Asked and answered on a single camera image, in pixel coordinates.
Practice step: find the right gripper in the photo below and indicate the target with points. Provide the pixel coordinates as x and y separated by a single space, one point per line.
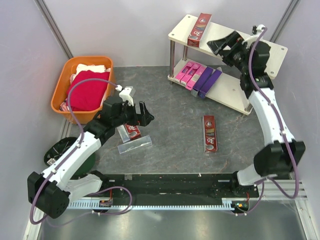
233 40

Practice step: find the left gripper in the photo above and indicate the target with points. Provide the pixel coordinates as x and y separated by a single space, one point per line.
144 118

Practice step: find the red 3d toothpaste box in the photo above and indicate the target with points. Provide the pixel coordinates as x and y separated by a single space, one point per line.
132 131
198 30
209 134

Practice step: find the pink toothpaste box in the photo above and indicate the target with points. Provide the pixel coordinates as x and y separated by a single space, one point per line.
195 78
184 71
187 77

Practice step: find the holographic purple toothpaste box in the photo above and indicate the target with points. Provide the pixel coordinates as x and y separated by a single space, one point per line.
201 81

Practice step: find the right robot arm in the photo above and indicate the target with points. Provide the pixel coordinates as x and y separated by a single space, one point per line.
282 152

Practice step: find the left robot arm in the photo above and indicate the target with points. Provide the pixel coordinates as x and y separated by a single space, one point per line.
52 190

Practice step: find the white two-tier shelf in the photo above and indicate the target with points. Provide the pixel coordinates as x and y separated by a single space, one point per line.
226 89

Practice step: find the silver toothpaste box long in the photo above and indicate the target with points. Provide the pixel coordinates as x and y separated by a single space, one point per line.
144 141

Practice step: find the silver toothpaste box small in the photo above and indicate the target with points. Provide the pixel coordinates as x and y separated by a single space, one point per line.
123 134

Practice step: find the red folded cloth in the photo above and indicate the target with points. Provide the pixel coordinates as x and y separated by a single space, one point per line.
88 95

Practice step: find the white cloth in basket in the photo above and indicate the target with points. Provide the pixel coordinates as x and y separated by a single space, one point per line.
93 68

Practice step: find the small pink packet in basket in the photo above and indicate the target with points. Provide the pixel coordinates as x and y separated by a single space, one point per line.
64 106

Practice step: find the orange plastic basket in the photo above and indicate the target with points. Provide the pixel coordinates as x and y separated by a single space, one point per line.
63 84

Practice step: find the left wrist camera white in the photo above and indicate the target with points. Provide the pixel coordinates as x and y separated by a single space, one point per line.
126 94

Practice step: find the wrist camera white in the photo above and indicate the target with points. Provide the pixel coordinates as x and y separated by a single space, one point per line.
257 30
126 94

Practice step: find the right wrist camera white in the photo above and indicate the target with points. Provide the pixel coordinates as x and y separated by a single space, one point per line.
257 30

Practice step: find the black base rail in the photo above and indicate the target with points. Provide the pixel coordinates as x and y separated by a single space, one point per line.
181 188

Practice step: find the white cable duct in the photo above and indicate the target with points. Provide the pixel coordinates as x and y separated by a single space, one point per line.
100 204

